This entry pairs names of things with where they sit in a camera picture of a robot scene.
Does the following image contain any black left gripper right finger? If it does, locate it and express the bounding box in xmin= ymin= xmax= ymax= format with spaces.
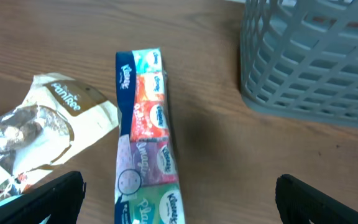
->
xmin=275 ymin=174 xmax=358 ymax=224

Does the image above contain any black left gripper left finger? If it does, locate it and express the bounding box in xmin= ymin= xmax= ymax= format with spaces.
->
xmin=0 ymin=171 xmax=86 ymax=224

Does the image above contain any beige Pantree snack bag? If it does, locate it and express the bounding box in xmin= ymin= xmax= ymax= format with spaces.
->
xmin=0 ymin=73 xmax=118 ymax=202

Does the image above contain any Kleenex tissue multipack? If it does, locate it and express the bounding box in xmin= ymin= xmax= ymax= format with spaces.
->
xmin=114 ymin=48 xmax=186 ymax=224

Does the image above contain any grey plastic basket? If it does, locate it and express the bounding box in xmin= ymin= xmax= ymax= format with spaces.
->
xmin=240 ymin=0 xmax=358 ymax=128

